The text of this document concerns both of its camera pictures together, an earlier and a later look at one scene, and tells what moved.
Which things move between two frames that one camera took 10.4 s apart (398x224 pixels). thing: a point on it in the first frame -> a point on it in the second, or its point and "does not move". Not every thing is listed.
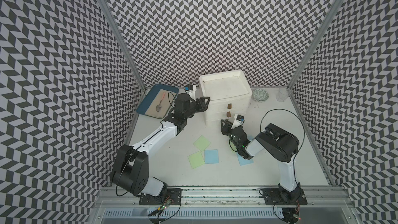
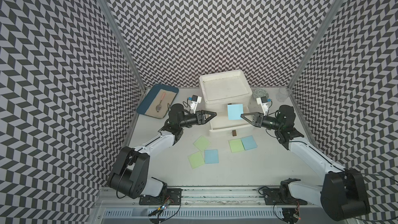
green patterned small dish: x=260 y=95 does not move
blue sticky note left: x=211 y=156 does not move
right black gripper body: x=229 y=133 -> x=269 y=122
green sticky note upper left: x=201 y=143 does not move
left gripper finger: x=201 y=101 -> x=208 y=114
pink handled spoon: x=159 y=107 does not move
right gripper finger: x=227 y=126 -> x=250 y=116
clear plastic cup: x=283 y=94 does not move
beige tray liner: x=160 y=103 does not move
